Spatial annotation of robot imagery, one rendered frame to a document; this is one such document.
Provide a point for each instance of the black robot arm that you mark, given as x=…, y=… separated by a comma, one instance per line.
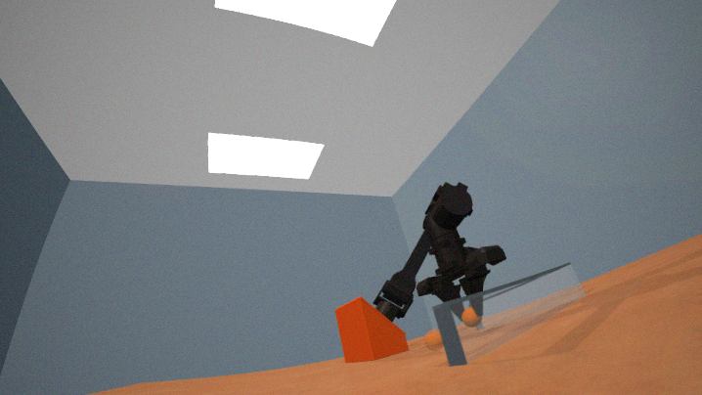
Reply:
x=448, y=207

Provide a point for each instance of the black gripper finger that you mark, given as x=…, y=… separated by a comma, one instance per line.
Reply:
x=473, y=283
x=448, y=293

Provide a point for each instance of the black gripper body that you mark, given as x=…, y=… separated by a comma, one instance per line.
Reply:
x=453, y=262

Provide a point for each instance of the clear low wall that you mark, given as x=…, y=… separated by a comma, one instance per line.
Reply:
x=491, y=320

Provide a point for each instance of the see-through orange ball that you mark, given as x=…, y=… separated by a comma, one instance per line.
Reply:
x=433, y=340

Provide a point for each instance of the grey l-shaped wall trim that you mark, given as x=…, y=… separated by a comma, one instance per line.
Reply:
x=448, y=329

